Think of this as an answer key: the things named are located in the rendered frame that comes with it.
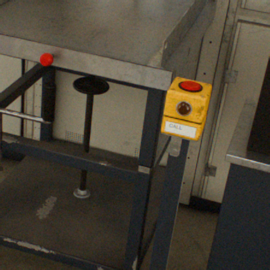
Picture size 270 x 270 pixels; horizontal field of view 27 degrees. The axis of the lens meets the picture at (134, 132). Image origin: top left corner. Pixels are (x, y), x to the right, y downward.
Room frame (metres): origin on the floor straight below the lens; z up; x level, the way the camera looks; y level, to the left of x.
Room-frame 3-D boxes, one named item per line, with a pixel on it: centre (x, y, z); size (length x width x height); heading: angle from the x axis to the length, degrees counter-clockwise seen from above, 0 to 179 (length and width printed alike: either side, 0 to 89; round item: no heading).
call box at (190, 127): (1.06, -0.10, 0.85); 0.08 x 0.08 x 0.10; 78
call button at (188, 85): (1.06, -0.10, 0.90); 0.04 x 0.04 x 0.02
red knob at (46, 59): (1.30, 0.23, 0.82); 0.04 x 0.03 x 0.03; 168
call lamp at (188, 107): (1.01, -0.09, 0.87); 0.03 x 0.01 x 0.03; 78
